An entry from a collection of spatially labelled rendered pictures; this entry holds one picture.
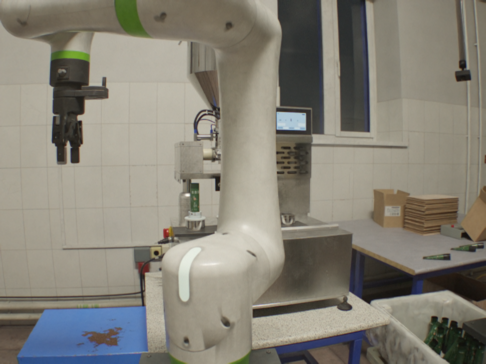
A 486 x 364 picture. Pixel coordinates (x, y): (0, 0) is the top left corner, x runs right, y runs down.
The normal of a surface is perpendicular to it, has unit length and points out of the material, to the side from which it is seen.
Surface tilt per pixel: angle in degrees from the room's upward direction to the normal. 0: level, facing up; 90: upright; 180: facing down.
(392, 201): 107
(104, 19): 133
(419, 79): 90
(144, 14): 127
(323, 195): 90
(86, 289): 90
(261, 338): 0
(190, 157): 90
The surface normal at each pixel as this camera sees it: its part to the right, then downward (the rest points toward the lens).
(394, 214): -0.09, 0.08
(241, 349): 0.75, 0.05
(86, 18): -0.47, 0.70
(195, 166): 0.26, 0.07
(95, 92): 0.49, 0.07
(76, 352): 0.00, -1.00
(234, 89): -0.44, 0.14
